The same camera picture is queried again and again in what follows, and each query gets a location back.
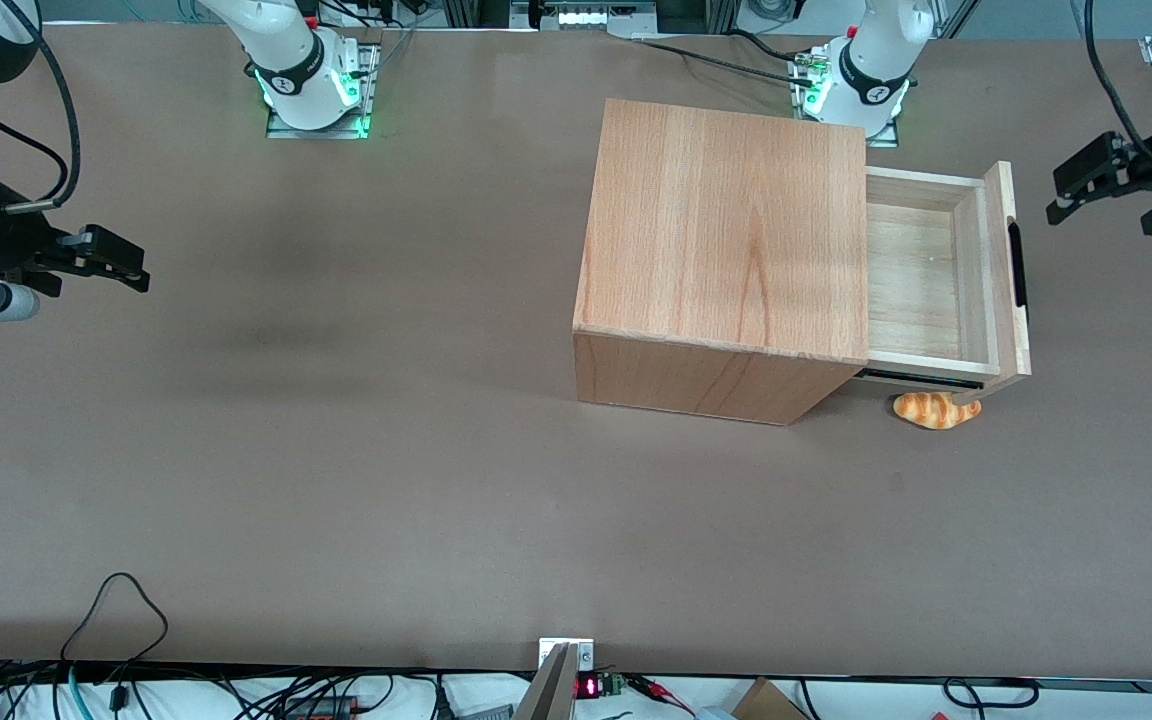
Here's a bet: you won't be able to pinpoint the black coiled floor cable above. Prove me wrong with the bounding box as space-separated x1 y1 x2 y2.
941 677 1042 712

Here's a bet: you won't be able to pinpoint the wooden drawer with black handle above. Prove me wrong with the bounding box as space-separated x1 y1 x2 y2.
854 160 1034 394

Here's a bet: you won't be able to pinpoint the long black table cable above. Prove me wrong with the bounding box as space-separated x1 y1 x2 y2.
636 38 813 85

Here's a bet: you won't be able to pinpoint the thin black looped cable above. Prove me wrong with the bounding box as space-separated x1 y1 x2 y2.
61 573 169 662

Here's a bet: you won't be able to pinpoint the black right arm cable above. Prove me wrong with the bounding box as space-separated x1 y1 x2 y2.
0 0 82 207

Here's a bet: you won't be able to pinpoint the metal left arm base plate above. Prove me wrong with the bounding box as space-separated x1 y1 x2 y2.
788 50 902 149

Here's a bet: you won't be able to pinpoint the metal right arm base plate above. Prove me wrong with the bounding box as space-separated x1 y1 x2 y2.
266 40 381 140

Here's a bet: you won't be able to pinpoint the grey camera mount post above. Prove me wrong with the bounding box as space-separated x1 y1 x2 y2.
511 643 579 720

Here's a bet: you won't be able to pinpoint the brown cardboard piece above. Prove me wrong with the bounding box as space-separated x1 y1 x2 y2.
731 678 813 720

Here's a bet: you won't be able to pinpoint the red and black clip leads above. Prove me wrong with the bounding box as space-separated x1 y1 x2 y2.
626 675 697 714

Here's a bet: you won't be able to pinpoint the striped toy bread roll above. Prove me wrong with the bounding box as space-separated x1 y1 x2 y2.
893 392 983 432

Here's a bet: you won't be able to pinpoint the white lit panel device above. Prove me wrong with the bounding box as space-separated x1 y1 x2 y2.
534 0 659 31

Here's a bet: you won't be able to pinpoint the silver camera mount bracket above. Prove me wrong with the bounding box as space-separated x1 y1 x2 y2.
538 638 597 673

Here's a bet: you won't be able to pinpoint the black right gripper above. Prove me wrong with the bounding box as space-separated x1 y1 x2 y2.
0 185 151 298

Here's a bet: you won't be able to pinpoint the wooden drawer cabinet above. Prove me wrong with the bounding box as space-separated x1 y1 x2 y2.
573 98 871 426

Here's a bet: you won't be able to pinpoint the orange and black device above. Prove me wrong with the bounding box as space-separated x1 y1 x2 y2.
281 695 367 720

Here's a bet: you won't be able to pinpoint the short black table cable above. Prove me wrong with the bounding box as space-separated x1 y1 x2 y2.
729 30 799 63

